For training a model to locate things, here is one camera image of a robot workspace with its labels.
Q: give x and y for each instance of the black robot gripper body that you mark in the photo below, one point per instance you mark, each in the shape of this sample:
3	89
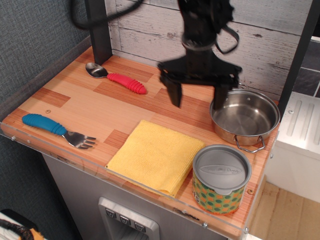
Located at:
199	68

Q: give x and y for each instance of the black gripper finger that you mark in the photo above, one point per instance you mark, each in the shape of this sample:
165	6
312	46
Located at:
220	94
174	90

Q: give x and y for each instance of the stainless steel pot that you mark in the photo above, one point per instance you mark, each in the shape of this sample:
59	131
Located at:
245	119

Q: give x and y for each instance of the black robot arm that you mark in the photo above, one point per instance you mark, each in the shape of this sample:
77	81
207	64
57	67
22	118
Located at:
203	21

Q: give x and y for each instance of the yellow folded cloth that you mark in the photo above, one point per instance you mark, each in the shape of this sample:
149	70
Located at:
156	157

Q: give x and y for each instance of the patterned can with grey lid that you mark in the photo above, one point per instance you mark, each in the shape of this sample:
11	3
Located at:
220	174

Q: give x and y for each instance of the white plastic appliance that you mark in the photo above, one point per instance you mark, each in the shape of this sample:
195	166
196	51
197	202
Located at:
294	161

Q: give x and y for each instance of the clear acrylic edge guard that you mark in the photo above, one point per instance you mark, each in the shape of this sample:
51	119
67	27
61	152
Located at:
94	161

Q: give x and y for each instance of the grey dispenser panel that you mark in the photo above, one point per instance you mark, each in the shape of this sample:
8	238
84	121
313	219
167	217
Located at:
122	223

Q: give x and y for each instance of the orange cloth piece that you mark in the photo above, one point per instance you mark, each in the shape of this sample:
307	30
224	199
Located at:
35	235

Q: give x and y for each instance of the red handled spoon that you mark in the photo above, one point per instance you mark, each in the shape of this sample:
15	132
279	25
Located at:
97	71

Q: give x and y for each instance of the blue handled fork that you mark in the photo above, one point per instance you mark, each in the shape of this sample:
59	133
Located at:
75	139

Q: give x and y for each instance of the dark grey right post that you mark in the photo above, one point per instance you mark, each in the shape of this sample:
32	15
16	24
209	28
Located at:
306	35

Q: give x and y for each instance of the dark grey post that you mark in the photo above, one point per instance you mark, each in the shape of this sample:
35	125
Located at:
100	36
306	35

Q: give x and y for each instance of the dark grey left post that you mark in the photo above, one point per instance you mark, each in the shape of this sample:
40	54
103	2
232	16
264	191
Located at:
100	36

